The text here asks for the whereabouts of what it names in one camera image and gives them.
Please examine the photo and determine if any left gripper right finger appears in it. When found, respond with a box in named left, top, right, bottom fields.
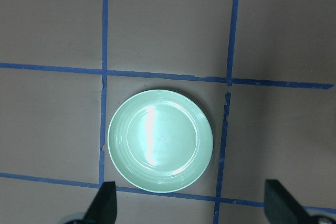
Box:
left=264, top=179, right=315, bottom=224

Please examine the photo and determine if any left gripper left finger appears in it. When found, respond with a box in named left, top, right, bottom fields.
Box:
left=82, top=182, right=117, bottom=224

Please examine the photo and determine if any green plate far side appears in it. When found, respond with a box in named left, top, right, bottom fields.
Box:
left=107, top=90, right=213, bottom=193

